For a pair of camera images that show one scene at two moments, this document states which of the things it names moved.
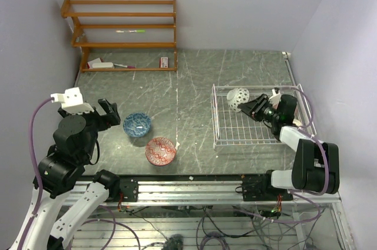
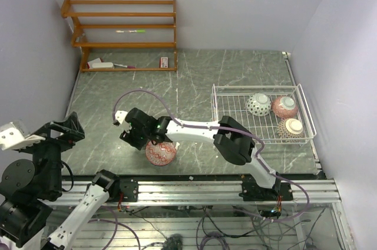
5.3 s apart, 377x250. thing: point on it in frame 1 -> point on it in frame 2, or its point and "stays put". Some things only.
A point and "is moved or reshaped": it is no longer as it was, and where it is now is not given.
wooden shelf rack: x=79 y=39 stays put
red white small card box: x=164 y=62 stays put
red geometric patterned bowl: x=160 y=151 stays put
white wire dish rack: x=232 y=128 stays put
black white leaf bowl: x=237 y=96 is moved or reshaped
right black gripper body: x=268 y=113 -> x=135 y=138
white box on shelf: x=103 y=65 stays put
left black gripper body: x=95 y=122 -> x=48 y=153
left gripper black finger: x=111 y=111 -> x=69 y=129
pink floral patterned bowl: x=297 y=122 is moved or reshaped
